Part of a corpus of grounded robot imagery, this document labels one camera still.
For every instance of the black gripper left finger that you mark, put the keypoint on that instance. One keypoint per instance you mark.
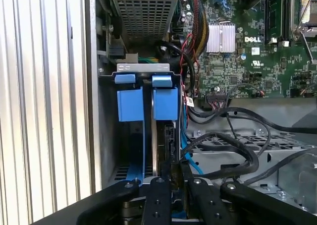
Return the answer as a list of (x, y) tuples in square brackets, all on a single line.
[(158, 205)]

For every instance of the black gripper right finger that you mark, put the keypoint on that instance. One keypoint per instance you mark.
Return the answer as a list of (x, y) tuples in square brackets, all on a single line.
[(205, 205)]

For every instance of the hard disk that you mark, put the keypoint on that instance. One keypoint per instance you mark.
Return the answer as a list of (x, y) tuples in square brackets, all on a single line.
[(164, 103)]

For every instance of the empty blue disk carrier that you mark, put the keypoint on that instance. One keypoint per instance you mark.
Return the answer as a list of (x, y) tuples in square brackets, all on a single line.
[(130, 103)]

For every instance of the grey metal disk bay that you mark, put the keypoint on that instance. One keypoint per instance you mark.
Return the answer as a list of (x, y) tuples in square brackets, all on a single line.
[(142, 67)]

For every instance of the black RAM slot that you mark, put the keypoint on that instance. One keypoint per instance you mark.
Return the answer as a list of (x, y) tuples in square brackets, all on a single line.
[(286, 16)]

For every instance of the grey perforated drive cage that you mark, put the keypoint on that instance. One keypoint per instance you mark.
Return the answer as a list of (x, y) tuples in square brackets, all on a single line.
[(272, 145)]

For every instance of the white barcode tag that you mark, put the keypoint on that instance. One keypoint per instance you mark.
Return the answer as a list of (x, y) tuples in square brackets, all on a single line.
[(190, 101)]

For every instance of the black open PC case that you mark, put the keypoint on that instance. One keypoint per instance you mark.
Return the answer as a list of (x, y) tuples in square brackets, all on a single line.
[(92, 86)]

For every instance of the green Dell motherboard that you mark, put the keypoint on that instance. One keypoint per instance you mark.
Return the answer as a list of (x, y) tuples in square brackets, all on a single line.
[(223, 69)]

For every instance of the silver finned chipset heatsink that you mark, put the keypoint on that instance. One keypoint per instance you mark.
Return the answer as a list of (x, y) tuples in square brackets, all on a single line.
[(220, 38)]

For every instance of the thin metal locking lever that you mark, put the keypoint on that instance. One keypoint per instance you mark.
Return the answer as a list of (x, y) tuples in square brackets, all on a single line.
[(307, 47)]

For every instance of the grey power supply unit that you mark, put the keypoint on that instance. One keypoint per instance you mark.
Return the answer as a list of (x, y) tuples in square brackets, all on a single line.
[(143, 16)]

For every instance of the metal socket cover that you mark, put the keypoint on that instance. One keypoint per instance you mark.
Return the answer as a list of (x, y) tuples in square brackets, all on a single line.
[(308, 31)]

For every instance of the installed green RAM stick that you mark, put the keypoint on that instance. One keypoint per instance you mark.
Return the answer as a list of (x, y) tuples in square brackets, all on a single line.
[(272, 12)]

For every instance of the CPU socket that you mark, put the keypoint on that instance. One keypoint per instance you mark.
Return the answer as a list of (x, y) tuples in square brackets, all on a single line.
[(309, 7)]

